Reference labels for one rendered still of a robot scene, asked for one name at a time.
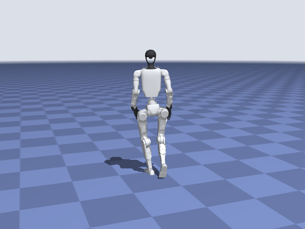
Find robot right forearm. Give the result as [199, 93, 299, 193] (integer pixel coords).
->
[166, 93, 173, 108]

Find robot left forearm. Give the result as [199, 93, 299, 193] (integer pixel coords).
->
[131, 90, 138, 109]

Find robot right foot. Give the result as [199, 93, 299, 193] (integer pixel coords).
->
[159, 164, 167, 177]

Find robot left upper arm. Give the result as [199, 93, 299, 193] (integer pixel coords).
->
[133, 70, 142, 95]

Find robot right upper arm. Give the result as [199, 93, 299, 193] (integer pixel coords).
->
[160, 69, 173, 94]

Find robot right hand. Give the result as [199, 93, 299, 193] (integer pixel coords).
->
[166, 105, 172, 120]

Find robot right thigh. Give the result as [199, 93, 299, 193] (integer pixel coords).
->
[156, 107, 169, 144]

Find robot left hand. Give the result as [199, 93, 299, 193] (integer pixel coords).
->
[131, 107, 139, 119]

